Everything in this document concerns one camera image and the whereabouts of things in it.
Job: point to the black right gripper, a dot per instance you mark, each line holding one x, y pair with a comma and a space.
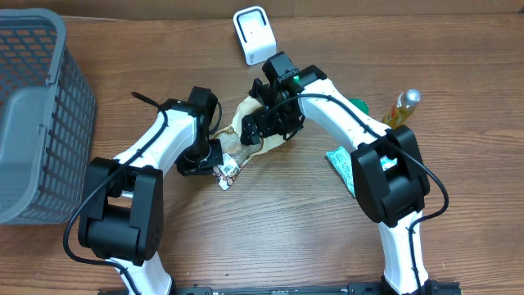
263, 118

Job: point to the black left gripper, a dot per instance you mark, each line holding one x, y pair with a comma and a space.
188, 168

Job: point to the brown snack pouch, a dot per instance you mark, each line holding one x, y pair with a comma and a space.
235, 155

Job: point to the teal snack packet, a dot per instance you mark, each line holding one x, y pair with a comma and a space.
341, 162

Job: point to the green lid jar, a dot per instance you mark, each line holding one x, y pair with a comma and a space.
360, 104

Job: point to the yellow dish soap bottle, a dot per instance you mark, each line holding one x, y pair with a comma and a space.
403, 107

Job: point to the teal tissue pack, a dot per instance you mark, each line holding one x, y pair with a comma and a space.
388, 163

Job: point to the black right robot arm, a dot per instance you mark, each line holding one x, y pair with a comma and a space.
390, 182

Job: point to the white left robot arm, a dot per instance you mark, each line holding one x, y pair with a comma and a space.
122, 215

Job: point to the white barcode scanner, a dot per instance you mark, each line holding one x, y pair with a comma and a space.
254, 34

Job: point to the grey plastic basket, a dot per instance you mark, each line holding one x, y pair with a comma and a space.
48, 114

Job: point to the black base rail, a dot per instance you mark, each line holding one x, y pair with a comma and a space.
432, 287

